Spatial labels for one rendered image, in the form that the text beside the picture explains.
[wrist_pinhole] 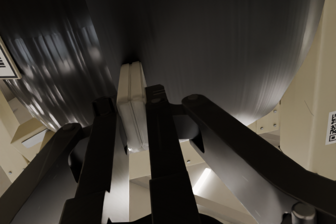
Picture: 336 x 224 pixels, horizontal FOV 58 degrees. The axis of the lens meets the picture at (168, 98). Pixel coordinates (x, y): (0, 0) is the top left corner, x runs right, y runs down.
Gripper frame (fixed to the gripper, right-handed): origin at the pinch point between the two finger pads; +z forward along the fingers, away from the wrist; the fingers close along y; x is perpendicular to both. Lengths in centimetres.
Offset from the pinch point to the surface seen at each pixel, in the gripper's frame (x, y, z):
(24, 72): 2.4, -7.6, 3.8
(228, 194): -476, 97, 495
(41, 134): -32, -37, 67
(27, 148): -36, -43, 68
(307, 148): -29.2, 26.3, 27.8
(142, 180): -446, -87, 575
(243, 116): -8.1, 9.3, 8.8
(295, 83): -17.3, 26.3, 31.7
